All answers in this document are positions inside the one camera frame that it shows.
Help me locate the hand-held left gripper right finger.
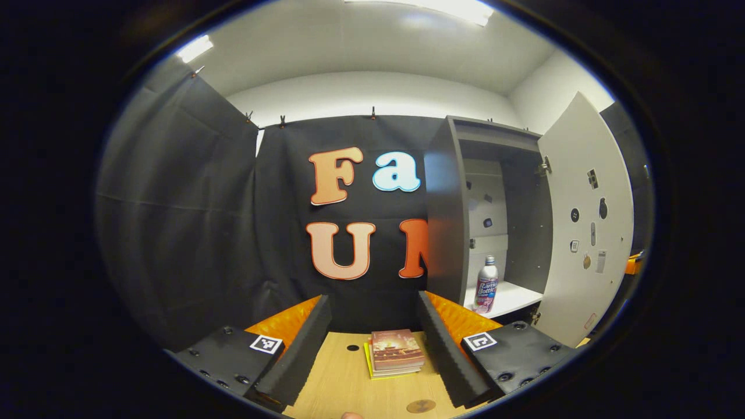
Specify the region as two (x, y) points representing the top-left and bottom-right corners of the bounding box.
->
(417, 290), (577, 409)

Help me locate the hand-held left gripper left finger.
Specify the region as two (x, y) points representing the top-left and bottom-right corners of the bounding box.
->
(175, 294), (332, 408)

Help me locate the silver bottle with pink label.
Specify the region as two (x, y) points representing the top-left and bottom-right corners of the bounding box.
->
(473, 255), (499, 315)

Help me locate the beige cabinet door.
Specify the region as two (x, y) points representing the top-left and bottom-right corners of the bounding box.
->
(535, 91), (635, 348)

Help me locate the grey cabinet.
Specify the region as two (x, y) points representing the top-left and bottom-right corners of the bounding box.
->
(424, 115), (554, 321)

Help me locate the black backdrop cloth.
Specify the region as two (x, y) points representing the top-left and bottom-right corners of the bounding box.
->
(96, 73), (655, 353)

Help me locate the large ceiling light panel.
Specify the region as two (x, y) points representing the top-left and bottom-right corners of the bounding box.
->
(343, 0), (495, 27)

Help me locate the small ceiling light panel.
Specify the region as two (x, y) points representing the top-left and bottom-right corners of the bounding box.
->
(176, 35), (214, 63)

